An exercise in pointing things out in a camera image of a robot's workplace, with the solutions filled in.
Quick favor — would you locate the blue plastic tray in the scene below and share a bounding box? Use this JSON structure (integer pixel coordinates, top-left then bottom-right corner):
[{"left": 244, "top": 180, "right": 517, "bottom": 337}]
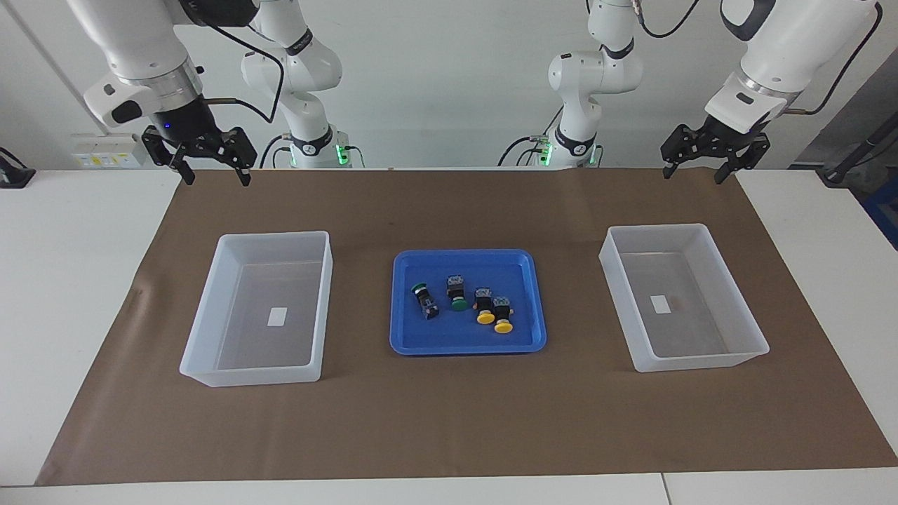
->
[{"left": 389, "top": 249, "right": 548, "bottom": 356}]

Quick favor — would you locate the translucent white plastic box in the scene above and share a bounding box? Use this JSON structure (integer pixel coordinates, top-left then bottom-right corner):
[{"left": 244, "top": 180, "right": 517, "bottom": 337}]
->
[
  {"left": 598, "top": 223, "right": 770, "bottom": 373},
  {"left": 179, "top": 230, "right": 334, "bottom": 388}
]

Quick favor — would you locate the brown paper table mat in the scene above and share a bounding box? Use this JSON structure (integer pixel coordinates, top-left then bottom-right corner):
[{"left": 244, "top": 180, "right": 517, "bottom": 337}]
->
[{"left": 35, "top": 168, "right": 898, "bottom": 486}]

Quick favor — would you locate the white wall socket strip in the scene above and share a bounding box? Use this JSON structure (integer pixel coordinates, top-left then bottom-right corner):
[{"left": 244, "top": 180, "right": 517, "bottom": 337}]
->
[{"left": 70, "top": 133, "right": 145, "bottom": 169}]

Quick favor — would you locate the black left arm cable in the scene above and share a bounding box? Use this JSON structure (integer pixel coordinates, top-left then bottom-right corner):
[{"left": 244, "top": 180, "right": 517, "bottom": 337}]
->
[{"left": 631, "top": 0, "right": 883, "bottom": 116}]

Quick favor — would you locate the blue crate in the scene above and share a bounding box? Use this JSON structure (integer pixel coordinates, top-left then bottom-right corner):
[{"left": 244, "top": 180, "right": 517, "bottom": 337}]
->
[{"left": 862, "top": 179, "right": 898, "bottom": 250}]

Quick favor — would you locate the black base cable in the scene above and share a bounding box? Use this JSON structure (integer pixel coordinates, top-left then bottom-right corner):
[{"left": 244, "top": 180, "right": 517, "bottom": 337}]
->
[
  {"left": 498, "top": 133, "right": 562, "bottom": 168},
  {"left": 258, "top": 133, "right": 295, "bottom": 169}
]

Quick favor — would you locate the black device at table edge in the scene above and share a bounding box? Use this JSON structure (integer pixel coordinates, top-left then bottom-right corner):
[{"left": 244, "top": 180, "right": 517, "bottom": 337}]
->
[{"left": 0, "top": 147, "right": 36, "bottom": 189}]

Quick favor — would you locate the black metal stand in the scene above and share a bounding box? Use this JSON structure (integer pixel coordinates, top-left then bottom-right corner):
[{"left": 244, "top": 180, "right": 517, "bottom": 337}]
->
[{"left": 817, "top": 116, "right": 898, "bottom": 184}]

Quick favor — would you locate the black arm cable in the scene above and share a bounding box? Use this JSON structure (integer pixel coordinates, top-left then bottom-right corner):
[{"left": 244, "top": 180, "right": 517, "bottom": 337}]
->
[
  {"left": 203, "top": 21, "right": 286, "bottom": 125},
  {"left": 631, "top": 0, "right": 883, "bottom": 116}
]

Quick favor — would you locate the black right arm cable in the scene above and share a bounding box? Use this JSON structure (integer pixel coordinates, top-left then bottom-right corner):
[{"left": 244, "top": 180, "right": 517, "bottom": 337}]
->
[{"left": 203, "top": 21, "right": 286, "bottom": 125}]

